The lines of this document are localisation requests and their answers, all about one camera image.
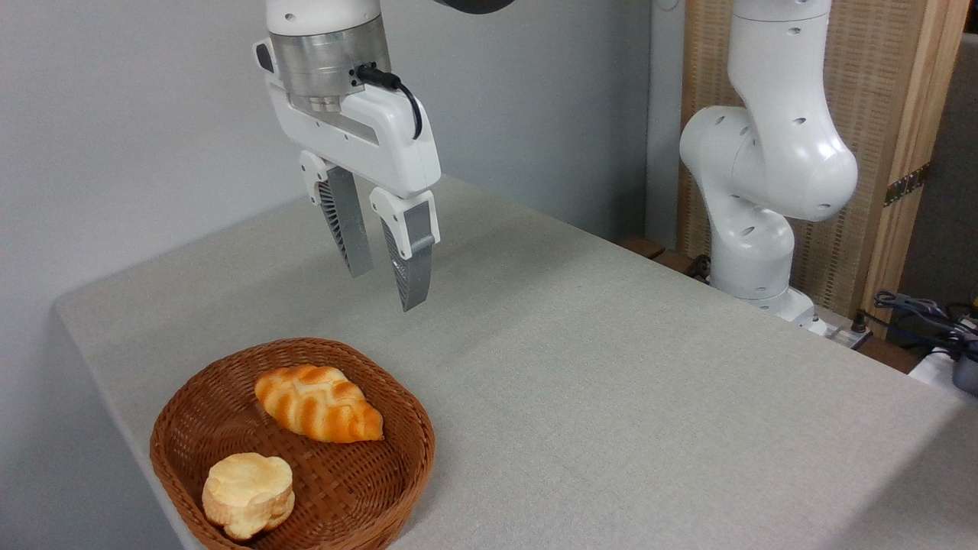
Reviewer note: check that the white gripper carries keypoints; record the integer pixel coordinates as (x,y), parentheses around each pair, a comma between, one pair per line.
(382,141)

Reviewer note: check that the round pale bread bun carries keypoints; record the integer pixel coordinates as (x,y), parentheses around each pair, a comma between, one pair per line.
(248,493)

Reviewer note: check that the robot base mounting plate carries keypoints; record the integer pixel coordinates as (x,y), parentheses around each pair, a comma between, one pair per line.
(840,330)

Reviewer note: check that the braided orange bread loaf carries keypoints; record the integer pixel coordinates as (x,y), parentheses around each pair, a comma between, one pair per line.
(317,401)

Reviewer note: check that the brown wicker basket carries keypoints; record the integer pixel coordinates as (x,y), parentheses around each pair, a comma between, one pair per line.
(344,489)

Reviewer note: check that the brown wooden block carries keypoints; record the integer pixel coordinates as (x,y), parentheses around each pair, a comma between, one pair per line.
(642,246)

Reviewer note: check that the metal screen hinge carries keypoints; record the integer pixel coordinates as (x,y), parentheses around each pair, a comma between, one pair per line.
(906,184)

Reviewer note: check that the grey box with white cloth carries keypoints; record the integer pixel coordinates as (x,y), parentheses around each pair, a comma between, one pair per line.
(964,376)

